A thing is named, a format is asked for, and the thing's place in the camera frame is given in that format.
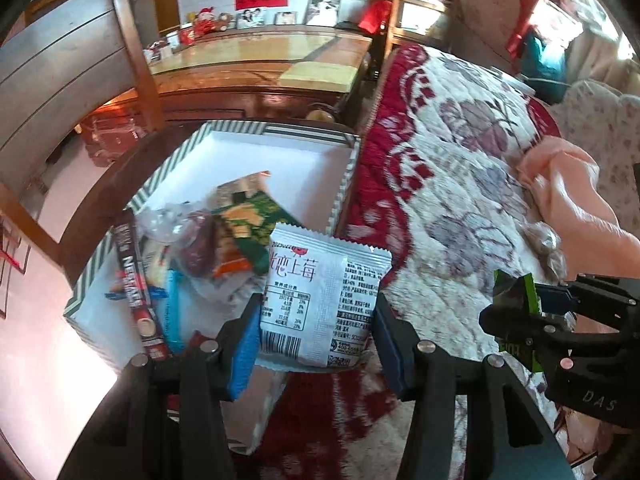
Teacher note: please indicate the small framed photo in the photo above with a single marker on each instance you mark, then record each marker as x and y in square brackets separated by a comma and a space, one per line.
[285, 18]

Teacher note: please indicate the red cloth on rack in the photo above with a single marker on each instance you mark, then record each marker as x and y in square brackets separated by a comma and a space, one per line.
[376, 16]

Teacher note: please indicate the white snack packet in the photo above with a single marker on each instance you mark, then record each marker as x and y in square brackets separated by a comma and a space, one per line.
[320, 300]

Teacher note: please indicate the yellow round object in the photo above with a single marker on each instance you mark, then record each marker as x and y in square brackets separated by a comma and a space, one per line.
[320, 115]

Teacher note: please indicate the white striped cardboard box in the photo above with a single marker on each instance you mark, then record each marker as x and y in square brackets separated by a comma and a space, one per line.
[280, 160]

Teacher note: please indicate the medium framed photo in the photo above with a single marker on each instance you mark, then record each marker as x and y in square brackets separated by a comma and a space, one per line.
[251, 18]

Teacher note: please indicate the brown plush bear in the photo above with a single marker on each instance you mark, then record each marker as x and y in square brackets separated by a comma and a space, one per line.
[225, 22]

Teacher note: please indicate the wooden cabinet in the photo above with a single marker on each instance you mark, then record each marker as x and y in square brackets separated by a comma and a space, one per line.
[225, 95]

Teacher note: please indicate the pink cloth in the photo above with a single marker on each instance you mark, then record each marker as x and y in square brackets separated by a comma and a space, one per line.
[575, 185]

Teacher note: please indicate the small light blue packet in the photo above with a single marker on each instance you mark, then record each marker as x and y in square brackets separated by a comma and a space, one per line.
[176, 310]

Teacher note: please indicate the red plush toy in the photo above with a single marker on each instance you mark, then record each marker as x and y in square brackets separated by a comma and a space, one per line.
[205, 21]

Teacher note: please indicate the bright green snack packet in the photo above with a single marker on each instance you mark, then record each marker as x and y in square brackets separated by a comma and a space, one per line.
[515, 290]

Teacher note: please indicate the white floral bedding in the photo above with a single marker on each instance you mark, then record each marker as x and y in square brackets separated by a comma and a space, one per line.
[595, 110]

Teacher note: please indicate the red floral quilted blanket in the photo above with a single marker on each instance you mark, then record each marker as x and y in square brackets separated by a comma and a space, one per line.
[450, 125]

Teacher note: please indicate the large framed photo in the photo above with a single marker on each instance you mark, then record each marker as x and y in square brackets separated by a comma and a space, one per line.
[323, 10]

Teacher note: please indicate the red tin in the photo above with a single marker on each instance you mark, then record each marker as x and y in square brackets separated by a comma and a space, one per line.
[187, 37]

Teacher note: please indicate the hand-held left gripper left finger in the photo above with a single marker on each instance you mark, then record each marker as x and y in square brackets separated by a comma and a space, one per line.
[245, 355]

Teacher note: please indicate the wooden rack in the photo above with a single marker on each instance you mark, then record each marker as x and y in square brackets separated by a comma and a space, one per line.
[394, 10]

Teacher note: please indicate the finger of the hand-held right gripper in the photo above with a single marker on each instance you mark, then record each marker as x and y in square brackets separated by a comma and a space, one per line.
[520, 330]
[552, 297]

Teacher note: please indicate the dark green snack packet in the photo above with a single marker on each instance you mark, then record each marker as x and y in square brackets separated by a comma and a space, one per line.
[250, 220]

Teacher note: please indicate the clear plastic snack packet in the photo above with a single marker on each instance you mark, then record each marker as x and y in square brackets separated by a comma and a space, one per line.
[197, 245]

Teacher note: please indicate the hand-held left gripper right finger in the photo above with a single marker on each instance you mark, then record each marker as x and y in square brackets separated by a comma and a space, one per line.
[395, 360]

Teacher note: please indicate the red ribbon cloth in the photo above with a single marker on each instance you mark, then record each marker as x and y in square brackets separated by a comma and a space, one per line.
[530, 0]

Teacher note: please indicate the teal bag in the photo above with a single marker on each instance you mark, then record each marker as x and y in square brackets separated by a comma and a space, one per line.
[542, 62]

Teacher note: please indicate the red plastic bag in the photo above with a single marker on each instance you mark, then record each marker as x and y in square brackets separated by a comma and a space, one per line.
[112, 132]

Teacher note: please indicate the red coffee stick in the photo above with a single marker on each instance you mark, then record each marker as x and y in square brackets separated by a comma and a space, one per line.
[135, 285]

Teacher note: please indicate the pale yellow pad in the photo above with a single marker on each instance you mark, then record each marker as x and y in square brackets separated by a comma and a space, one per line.
[320, 76]

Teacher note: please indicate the white cups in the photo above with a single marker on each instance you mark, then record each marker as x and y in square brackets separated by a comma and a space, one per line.
[158, 52]

